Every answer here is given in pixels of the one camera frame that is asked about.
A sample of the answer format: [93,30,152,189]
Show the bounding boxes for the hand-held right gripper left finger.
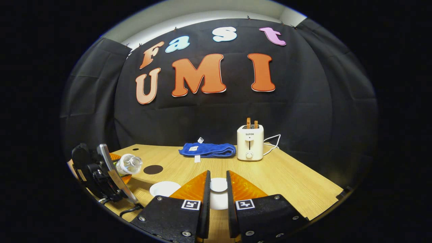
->
[130,170,211,243]

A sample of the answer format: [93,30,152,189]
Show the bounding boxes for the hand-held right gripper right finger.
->
[226,170,309,243]

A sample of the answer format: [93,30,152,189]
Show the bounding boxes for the clear plastic water bottle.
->
[115,153,143,176]

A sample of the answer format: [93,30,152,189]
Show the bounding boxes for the white teacup lid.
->
[209,178,230,211]

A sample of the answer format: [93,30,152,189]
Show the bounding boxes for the dark round coaster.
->
[143,165,164,175]

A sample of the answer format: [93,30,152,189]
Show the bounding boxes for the white teacup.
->
[149,181,182,197]

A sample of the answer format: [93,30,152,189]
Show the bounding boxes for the blue folded towel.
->
[178,137,237,163]

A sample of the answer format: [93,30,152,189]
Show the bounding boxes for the white toaster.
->
[236,124,265,162]

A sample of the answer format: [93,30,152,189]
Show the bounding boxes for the black backdrop cloth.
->
[60,19,378,189]

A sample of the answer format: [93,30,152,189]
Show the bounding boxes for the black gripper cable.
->
[98,197,144,217]

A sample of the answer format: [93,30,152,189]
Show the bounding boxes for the white toaster cable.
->
[263,134,282,157]

